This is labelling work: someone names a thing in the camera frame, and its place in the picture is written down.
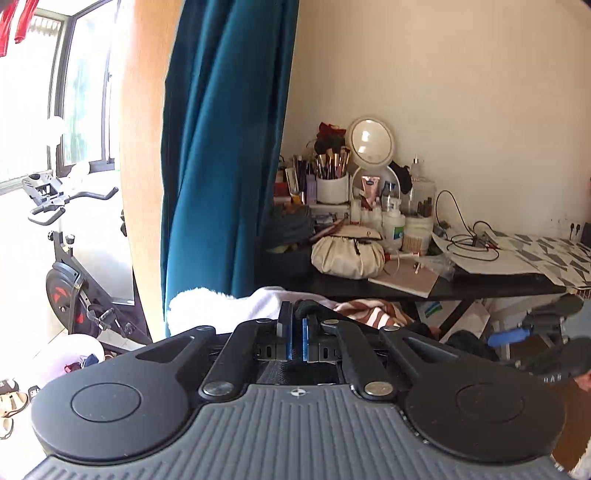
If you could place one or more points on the window frame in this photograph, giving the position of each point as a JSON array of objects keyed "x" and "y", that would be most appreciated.
[{"x": 57, "y": 92}]

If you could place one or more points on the dark blue pouch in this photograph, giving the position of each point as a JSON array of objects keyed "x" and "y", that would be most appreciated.
[{"x": 288, "y": 226}]

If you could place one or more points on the geometric patterned cloth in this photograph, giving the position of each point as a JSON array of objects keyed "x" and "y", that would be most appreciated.
[{"x": 554, "y": 254}]

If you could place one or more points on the clear glass pump bottle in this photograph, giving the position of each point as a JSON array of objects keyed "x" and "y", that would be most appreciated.
[{"x": 422, "y": 189}]

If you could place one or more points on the white brush cup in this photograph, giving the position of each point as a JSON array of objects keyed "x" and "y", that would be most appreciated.
[{"x": 332, "y": 190}]

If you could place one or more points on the round white mirror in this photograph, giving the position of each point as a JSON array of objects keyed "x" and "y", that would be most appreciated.
[{"x": 369, "y": 141}]

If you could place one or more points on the purple bottle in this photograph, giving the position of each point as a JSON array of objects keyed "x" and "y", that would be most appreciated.
[{"x": 310, "y": 189}]

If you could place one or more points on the black desk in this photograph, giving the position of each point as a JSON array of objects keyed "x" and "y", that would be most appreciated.
[{"x": 485, "y": 286}]

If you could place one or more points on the black hair band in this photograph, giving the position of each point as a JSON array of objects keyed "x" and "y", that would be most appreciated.
[{"x": 402, "y": 175}]

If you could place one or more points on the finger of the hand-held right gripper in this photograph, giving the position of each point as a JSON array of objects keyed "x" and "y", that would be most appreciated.
[
  {"x": 561, "y": 305},
  {"x": 508, "y": 338}
]

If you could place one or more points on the red hanging clothes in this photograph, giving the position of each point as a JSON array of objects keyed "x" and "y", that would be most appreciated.
[{"x": 14, "y": 18}]

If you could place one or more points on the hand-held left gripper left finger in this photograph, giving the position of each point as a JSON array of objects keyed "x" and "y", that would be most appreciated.
[{"x": 287, "y": 341}]

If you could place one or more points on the pink basin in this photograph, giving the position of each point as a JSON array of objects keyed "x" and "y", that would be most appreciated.
[{"x": 64, "y": 353}]

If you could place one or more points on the beige notebook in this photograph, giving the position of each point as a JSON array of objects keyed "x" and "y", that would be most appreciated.
[{"x": 406, "y": 281}]

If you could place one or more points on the beige sandals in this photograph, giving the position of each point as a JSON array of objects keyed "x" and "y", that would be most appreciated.
[{"x": 11, "y": 401}]

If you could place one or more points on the pale white garment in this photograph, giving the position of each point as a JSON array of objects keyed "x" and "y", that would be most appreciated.
[{"x": 263, "y": 302}]

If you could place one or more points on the teal curtain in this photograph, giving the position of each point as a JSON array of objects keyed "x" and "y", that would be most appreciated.
[{"x": 221, "y": 138}]

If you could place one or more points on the bunch of makeup brushes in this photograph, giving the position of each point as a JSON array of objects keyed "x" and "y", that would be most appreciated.
[{"x": 330, "y": 161}]

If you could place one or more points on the white lotion bottle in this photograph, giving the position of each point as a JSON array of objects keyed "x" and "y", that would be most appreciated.
[{"x": 393, "y": 230}]

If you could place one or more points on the pink tube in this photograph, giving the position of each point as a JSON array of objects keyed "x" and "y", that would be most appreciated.
[{"x": 370, "y": 189}]

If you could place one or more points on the white jar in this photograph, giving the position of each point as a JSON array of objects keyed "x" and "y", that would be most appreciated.
[{"x": 418, "y": 235}]

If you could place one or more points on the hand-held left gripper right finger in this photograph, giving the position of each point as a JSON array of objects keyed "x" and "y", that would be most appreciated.
[{"x": 305, "y": 342}]

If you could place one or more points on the black exercise bike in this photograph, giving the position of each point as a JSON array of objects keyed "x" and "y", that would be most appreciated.
[{"x": 62, "y": 286}]

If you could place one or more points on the brown striped garment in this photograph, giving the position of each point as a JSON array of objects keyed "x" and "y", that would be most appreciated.
[{"x": 369, "y": 314}]

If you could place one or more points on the white fluffy towel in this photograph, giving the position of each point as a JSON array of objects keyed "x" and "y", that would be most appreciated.
[{"x": 198, "y": 307}]

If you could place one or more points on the white round cosmetic case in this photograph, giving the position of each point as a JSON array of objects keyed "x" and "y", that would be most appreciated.
[{"x": 385, "y": 177}]

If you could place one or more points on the white paper bag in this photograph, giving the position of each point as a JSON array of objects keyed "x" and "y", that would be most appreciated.
[{"x": 466, "y": 323}]

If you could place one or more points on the black cloth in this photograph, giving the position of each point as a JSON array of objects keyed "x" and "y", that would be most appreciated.
[{"x": 305, "y": 308}]

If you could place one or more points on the white paper sheet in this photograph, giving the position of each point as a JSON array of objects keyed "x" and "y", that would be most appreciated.
[{"x": 489, "y": 263}]

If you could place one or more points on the cream cosmetic pouch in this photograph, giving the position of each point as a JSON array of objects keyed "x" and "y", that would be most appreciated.
[{"x": 344, "y": 256}]

